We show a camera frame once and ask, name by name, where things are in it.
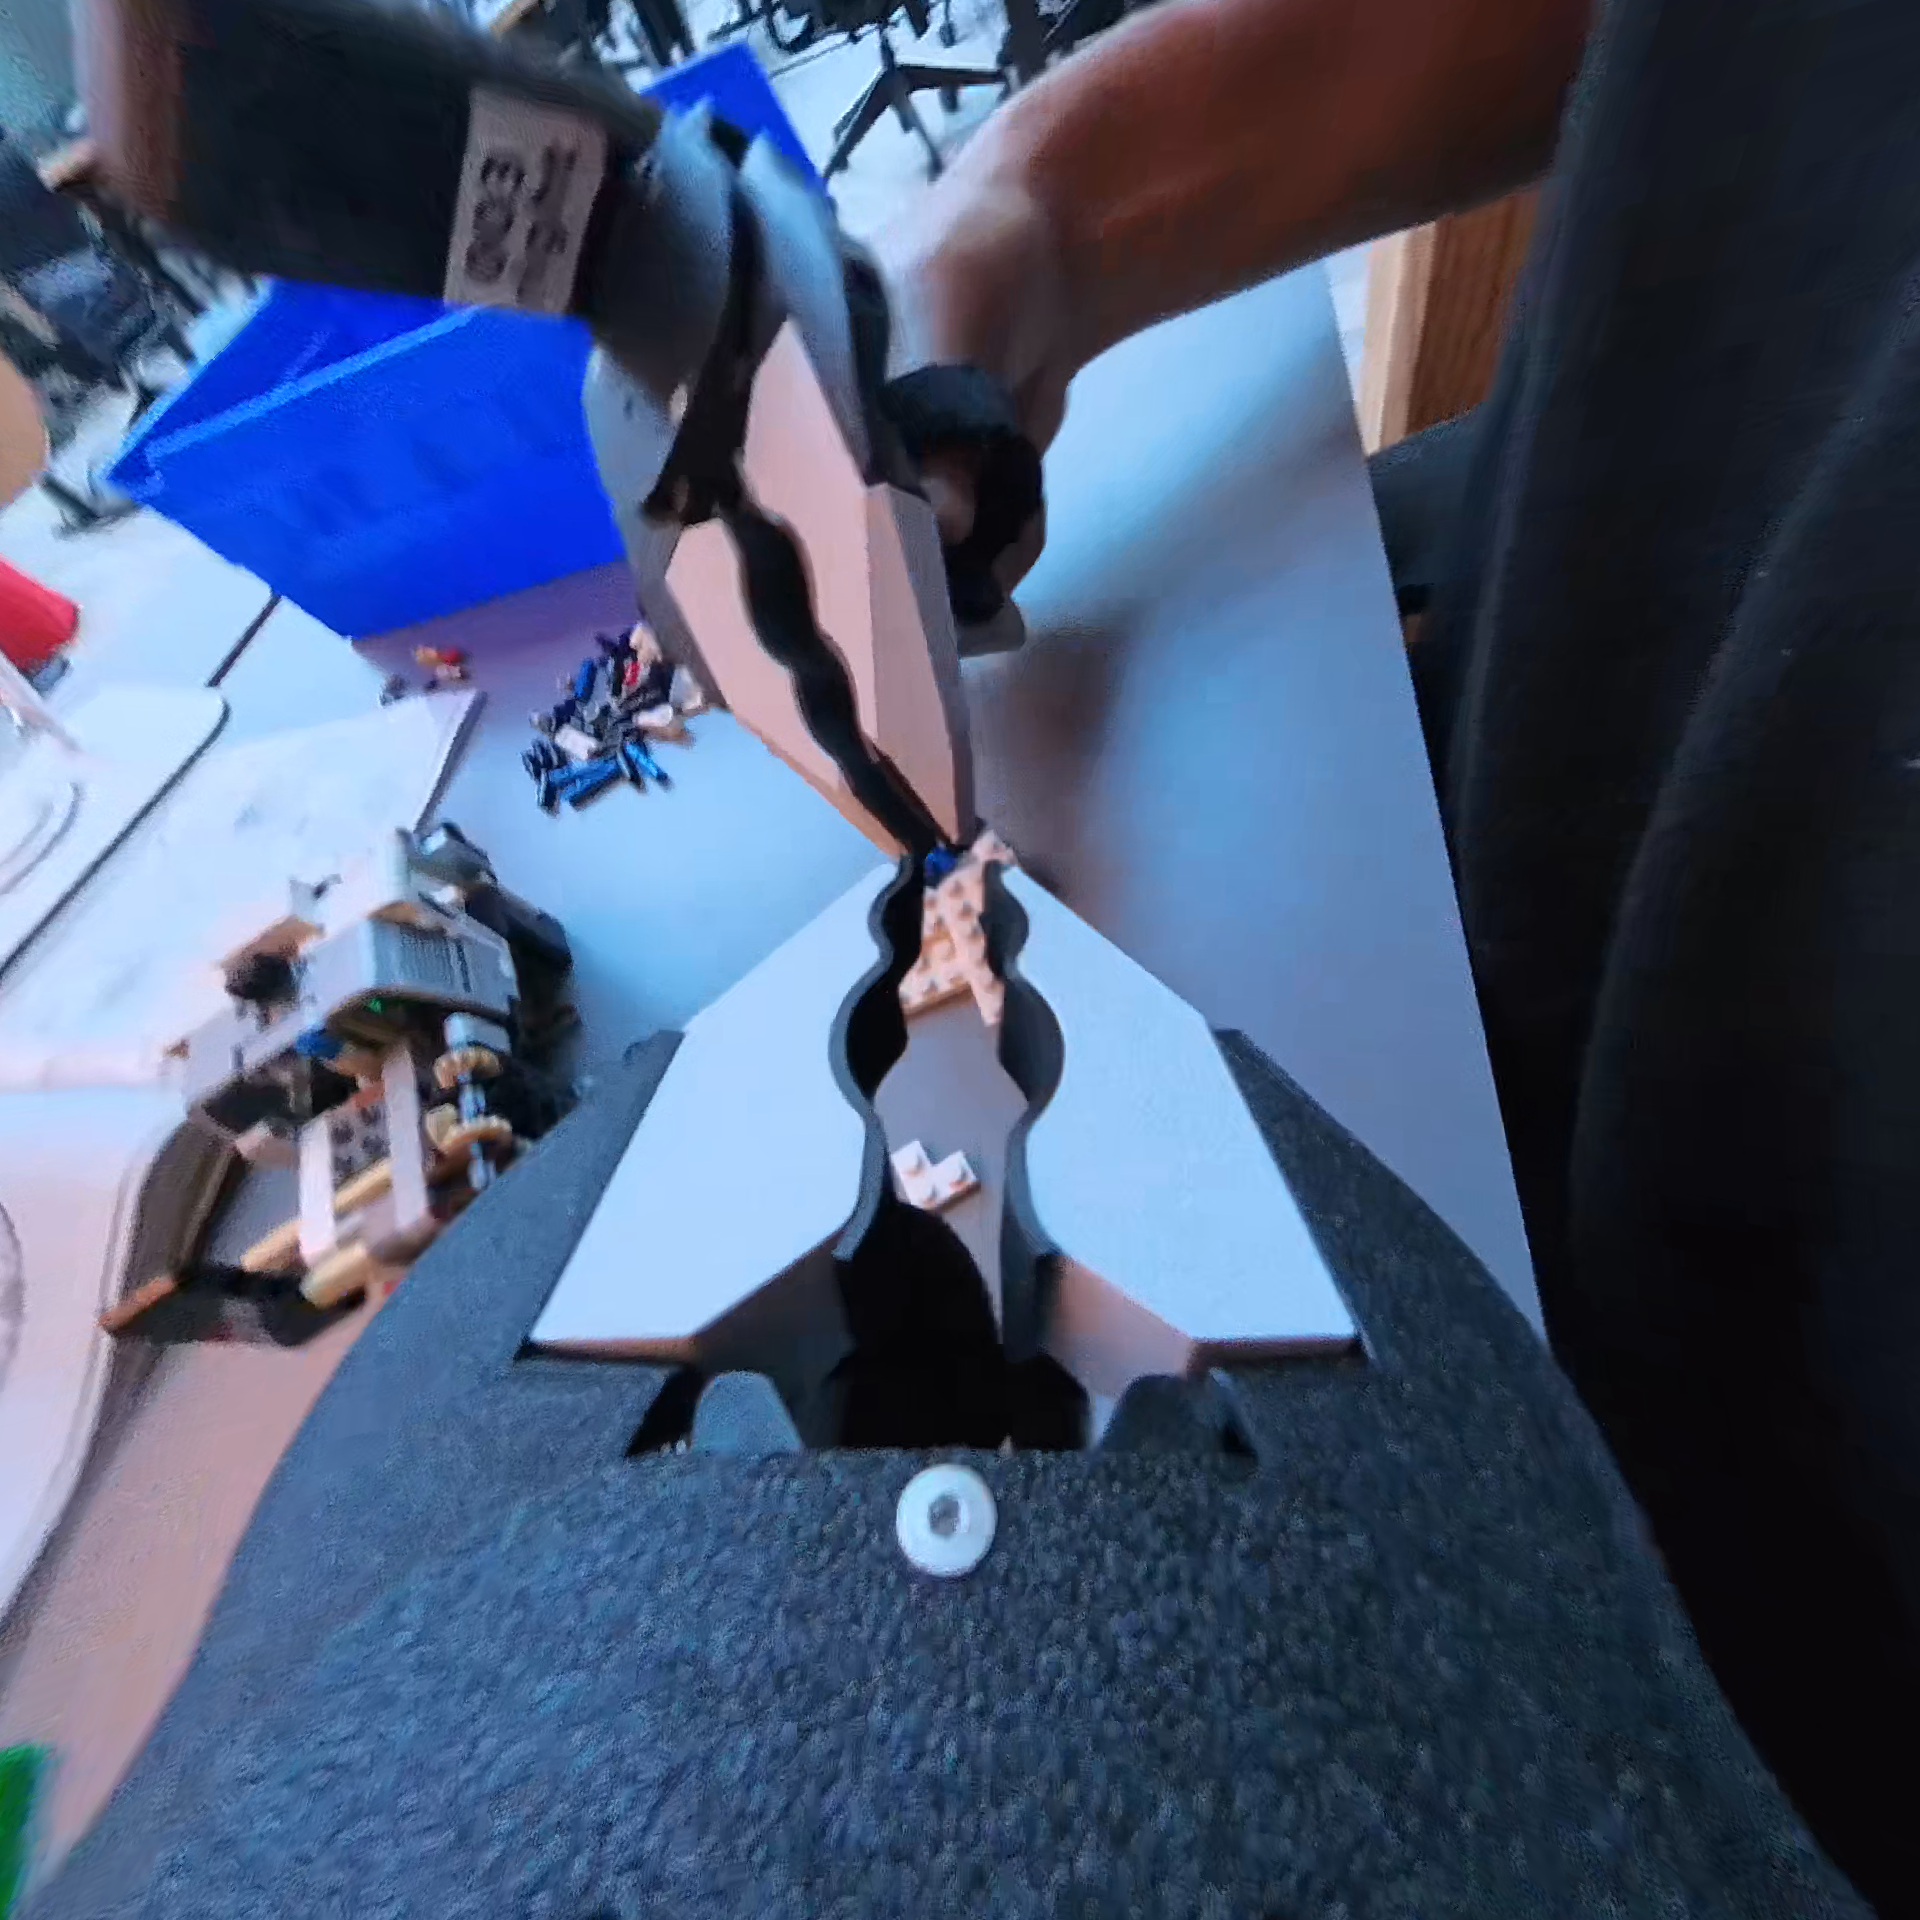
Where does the pile of small lego pieces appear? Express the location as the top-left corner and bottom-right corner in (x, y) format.
(519, 622), (707, 815)

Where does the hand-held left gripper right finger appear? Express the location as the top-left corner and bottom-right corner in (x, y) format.
(983, 862), (1367, 1389)

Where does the blue plastic bin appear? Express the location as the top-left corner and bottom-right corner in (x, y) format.
(107, 37), (835, 640)

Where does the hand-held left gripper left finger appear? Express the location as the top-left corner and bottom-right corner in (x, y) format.
(527, 857), (923, 1367)

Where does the clear glass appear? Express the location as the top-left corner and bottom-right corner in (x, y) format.
(0, 661), (87, 902)

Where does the red box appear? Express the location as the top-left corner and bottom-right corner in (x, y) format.
(0, 558), (80, 676)

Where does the white lego plate assembly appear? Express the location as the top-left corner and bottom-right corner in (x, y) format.
(901, 831), (1023, 1028)

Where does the white flat board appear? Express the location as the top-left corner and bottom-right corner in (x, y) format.
(0, 688), (231, 962)

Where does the grey lego technic model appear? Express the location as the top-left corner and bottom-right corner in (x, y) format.
(102, 822), (586, 1344)

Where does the person's right hand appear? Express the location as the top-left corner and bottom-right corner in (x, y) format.
(882, 146), (1116, 440)

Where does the person's black clothing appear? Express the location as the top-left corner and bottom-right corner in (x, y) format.
(1372, 0), (1920, 1920)

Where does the black office chair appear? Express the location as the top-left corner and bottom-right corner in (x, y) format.
(823, 23), (1011, 177)

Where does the lego instruction booklet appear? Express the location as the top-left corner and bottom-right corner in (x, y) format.
(0, 688), (488, 1057)

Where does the white printed parts bag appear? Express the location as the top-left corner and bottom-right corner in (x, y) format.
(0, 1049), (213, 1630)

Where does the person's right forearm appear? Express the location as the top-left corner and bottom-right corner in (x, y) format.
(975, 0), (1596, 376)

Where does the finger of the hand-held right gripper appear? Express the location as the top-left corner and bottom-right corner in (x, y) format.
(583, 342), (944, 855)
(731, 319), (984, 855)

